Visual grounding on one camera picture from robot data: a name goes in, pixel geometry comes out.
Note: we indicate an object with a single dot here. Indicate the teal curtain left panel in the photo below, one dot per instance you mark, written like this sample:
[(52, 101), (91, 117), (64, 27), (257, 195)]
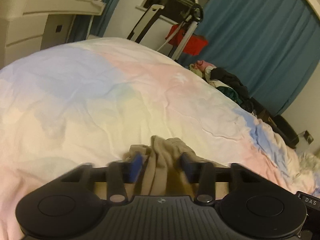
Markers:
[(85, 25)]

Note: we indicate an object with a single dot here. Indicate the black floor stand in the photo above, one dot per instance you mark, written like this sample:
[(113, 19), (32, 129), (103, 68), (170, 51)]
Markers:
[(145, 22)]

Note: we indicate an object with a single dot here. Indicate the tan printed t-shirt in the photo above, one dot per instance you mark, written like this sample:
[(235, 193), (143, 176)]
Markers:
[(161, 174)]

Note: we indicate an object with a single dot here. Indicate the pastel tie-dye duvet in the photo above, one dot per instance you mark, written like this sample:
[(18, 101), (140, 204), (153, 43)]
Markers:
[(89, 101)]

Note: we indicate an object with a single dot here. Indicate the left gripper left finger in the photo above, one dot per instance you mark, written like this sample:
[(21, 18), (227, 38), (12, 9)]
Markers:
[(121, 173)]

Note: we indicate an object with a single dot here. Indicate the red bag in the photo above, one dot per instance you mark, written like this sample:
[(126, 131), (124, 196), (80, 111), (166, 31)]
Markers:
[(195, 44)]

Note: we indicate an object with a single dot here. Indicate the white dressing table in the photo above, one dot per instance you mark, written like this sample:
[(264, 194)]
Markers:
[(24, 22)]

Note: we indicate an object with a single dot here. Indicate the black armchair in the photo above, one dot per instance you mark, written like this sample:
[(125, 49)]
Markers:
[(278, 124)]

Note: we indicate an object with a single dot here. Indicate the silver tripod stand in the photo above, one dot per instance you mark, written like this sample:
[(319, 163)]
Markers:
[(191, 20)]

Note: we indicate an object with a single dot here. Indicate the wall power socket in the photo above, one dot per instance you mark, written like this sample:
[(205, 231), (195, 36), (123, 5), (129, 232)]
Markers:
[(308, 137)]

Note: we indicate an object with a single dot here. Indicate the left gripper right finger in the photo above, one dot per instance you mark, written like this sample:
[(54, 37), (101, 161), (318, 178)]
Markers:
[(201, 173)]

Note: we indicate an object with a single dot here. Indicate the pile of dark clothes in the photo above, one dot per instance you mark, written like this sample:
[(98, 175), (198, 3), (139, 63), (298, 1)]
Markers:
[(228, 84)]

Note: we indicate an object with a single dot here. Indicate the teal curtain panel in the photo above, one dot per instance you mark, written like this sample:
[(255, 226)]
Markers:
[(272, 46), (85, 25)]

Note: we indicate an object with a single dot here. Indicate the teal curtain right panel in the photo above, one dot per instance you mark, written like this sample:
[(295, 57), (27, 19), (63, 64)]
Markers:
[(272, 46)]

